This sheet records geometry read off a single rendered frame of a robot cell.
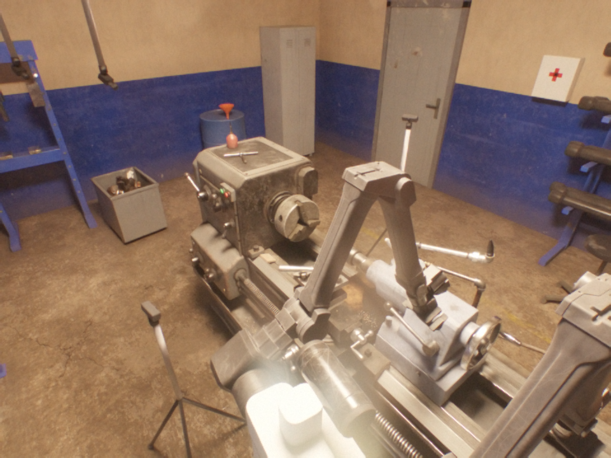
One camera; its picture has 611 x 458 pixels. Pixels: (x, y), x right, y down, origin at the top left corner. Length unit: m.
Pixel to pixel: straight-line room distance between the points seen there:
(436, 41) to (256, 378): 4.40
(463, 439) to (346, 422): 0.91
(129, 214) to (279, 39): 2.92
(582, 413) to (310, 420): 0.49
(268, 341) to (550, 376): 0.54
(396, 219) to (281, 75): 4.54
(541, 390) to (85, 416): 2.53
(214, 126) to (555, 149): 3.75
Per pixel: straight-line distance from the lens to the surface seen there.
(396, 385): 1.55
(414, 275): 1.01
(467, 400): 1.75
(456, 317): 1.40
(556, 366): 0.54
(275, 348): 0.84
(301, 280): 1.48
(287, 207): 1.89
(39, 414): 2.91
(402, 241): 0.90
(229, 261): 2.16
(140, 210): 3.94
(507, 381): 1.71
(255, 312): 2.31
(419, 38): 4.94
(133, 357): 2.92
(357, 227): 0.77
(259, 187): 1.96
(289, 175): 2.05
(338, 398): 0.63
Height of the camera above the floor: 2.10
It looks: 32 degrees down
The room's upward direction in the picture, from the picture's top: straight up
